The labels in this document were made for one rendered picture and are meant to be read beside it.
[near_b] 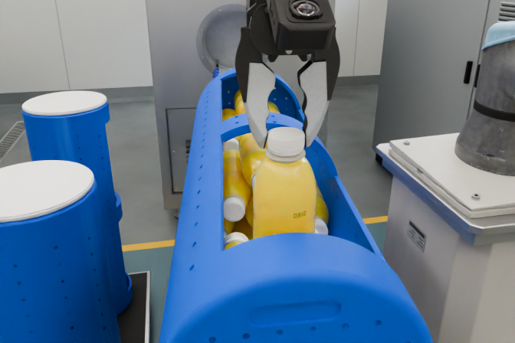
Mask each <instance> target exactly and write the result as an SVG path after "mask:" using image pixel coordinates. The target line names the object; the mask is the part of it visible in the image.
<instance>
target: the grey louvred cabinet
mask: <svg viewBox="0 0 515 343"><path fill-rule="evenodd" d="M504 21H515V0H388V2H387V10H386V17H385V31H384V39H383V46H382V61H381V68H380V76H379V90H378V97H377V105H376V119H375V127H374V134H373V142H372V149H373V150H374V151H376V146H378V145H379V144H384V143H390V141H393V140H400V139H413V138H420V137H426V136H439V135H447V134H453V133H460V131H461V129H462V128H463V126H464V124H465V123H466V121H467V118H468V117H469V115H470V114H471V112H472V109H473V105H474V98H475V93H476V89H477V81H478V76H479V72H480V67H481V59H482V54H483V51H482V47H483V46H484V43H485V40H486V36H487V32H488V30H489V28H490V27H491V26H492V25H494V24H496V23H499V22H504Z"/></svg>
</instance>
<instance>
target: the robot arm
mask: <svg viewBox="0 0 515 343"><path fill-rule="evenodd" d="M246 16H247V27H244V26H241V37H240V41H239V42H238V46H237V47H236V51H235V71H236V76H237V79H238V85H239V88H240V91H241V97H242V100H243V103H244V108H245V112H246V115H247V118H248V124H249V127H250V130H251V133H252V135H253V137H254V139H255V141H256V142H257V144H258V145H259V147H260V148H261V149H264V148H265V145H266V141H267V136H268V132H267V124H266V121H267V118H268V116H269V113H270V111H269V108H268V104H267V101H268V97H269V95H270V94H271V92H272V91H273V89H274V85H275V80H276V76H275V74H274V72H273V71H272V69H270V68H269V67H268V66H267V65H266V64H265V63H264V62H263V57H262V55H261V53H263V54H266V55H268V60H269V61H270V62H275V60H276V59H277V57H278V56H279V55H297V56H298V57H299V58H300V59H301V60H302V61H303V62H307V63H306V64H305V65H304V66H302V67H301V68H300V69H299V70H298V72H297V79H298V84H299V86H300V88H301V89H302V91H303V95H304V100H303V105H302V110H303V114H304V115H305V117H304V123H303V127H302V129H303V132H304V135H305V143H304V147H309V146H310V145H311V143H312V142H313V140H314V139H315V137H316V136H317V133H318V132H319V130H320V127H321V125H322V123H323V120H324V117H325V115H326V111H327V108H328V105H329V102H330V100H331V98H332V95H333V90H334V87H335V84H336V79H337V77H338V73H339V70H340V49H339V46H338V44H337V41H336V27H335V25H336V20H335V18H334V15H333V11H332V9H331V7H330V3H329V0H246ZM482 51H483V54H482V59H481V67H480V72H479V76H478V81H477V89H476V93H475V98H474V105H473V109H472V112H471V114H470V115H469V117H468V118H467V121H466V123H465V124H464V126H463V128H462V129H461V131H460V133H459V134H458V137H457V139H456V143H455V147H454V153H455V155H456V156H457V157H458V158H459V159H460V160H461V161H463V162H464V163H466V164H468V165H470V166H472V167H474V168H477V169H480V170H482V171H485V172H490V173H494V174H498V175H506V176H514V177H515V21H504V22H499V23H496V24H494V25H492V26H491V27H490V28H489V30H488V32H487V36H486V40H485V43H484V46H483V47H482ZM308 54H311V55H308Z"/></svg>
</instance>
